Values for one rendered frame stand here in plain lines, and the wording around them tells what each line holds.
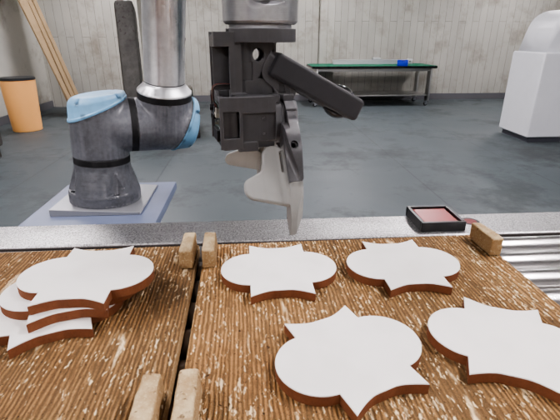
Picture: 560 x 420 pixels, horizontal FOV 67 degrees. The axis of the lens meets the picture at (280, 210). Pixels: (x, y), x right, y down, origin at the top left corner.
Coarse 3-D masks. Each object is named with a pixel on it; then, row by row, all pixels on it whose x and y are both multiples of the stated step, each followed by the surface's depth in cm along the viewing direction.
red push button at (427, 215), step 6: (414, 210) 76; (420, 210) 76; (426, 210) 76; (432, 210) 76; (438, 210) 76; (444, 210) 76; (420, 216) 73; (426, 216) 73; (432, 216) 73; (438, 216) 73; (444, 216) 73; (450, 216) 73
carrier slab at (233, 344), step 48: (336, 240) 63; (384, 240) 63; (432, 240) 63; (336, 288) 51; (384, 288) 51; (480, 288) 51; (528, 288) 51; (192, 336) 43; (240, 336) 43; (240, 384) 37; (432, 384) 37; (480, 384) 37
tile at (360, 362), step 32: (320, 320) 43; (352, 320) 43; (384, 320) 43; (288, 352) 39; (320, 352) 39; (352, 352) 39; (384, 352) 39; (416, 352) 39; (288, 384) 35; (320, 384) 35; (352, 384) 35; (384, 384) 35; (416, 384) 35; (352, 416) 33
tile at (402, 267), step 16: (352, 256) 56; (368, 256) 56; (384, 256) 56; (400, 256) 56; (416, 256) 56; (432, 256) 56; (448, 256) 56; (352, 272) 53; (368, 272) 52; (384, 272) 52; (400, 272) 52; (416, 272) 52; (432, 272) 52; (448, 272) 52; (400, 288) 49; (416, 288) 50; (432, 288) 50; (448, 288) 49
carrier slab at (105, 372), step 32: (0, 256) 58; (32, 256) 58; (64, 256) 58; (160, 256) 58; (0, 288) 51; (160, 288) 51; (192, 288) 53; (128, 320) 45; (160, 320) 45; (0, 352) 40; (32, 352) 40; (64, 352) 40; (96, 352) 40; (128, 352) 40; (160, 352) 40; (0, 384) 37; (32, 384) 37; (64, 384) 37; (96, 384) 37; (128, 384) 37; (0, 416) 34; (32, 416) 34; (64, 416) 34; (96, 416) 34; (128, 416) 34; (160, 416) 34
